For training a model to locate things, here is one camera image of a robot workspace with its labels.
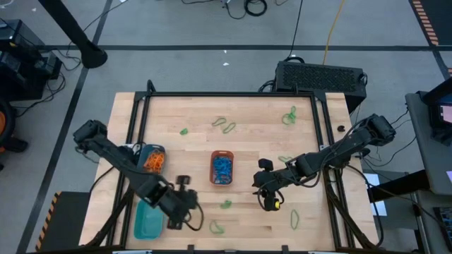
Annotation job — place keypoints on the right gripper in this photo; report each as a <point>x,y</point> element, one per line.
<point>273,178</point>

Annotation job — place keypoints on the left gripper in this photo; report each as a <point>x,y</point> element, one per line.
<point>180,202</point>

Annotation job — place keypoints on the blue rubber band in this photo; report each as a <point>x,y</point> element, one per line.
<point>222,176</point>
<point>222,163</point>

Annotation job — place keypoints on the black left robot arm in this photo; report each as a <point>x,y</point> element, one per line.
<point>120,158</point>

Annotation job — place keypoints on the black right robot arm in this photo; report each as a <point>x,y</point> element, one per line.
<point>353,141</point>

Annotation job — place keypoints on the top-centre rubber band pile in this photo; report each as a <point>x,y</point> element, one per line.
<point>214,123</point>

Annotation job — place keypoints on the bright teal plastic basket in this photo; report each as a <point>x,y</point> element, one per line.
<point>144,225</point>

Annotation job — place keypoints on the orange plastic basket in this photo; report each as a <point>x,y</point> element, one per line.
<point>221,152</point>

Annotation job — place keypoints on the dark teal plastic basket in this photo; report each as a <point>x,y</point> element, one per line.
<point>144,150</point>

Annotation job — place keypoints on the small black knob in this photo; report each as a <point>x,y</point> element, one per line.
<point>341,128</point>

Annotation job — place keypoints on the black perforated computer case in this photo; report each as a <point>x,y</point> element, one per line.
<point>318,77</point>

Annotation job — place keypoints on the black hazard-striped floor mat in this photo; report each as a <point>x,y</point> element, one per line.
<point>67,222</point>
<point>441,17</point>

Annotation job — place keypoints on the black beam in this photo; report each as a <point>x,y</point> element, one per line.
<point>395,187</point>

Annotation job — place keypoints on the grey desk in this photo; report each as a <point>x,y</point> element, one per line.
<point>434,166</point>

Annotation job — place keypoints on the black pole stand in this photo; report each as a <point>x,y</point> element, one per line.
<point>92,56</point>

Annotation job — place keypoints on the black orange wheeled machine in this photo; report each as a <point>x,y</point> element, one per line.
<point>16,144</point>

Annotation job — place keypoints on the black keyboard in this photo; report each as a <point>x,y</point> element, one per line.
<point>445,222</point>

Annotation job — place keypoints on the black monitor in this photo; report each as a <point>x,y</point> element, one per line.
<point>438,98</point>

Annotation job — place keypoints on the black equipment cart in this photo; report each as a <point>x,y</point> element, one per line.
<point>21,70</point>

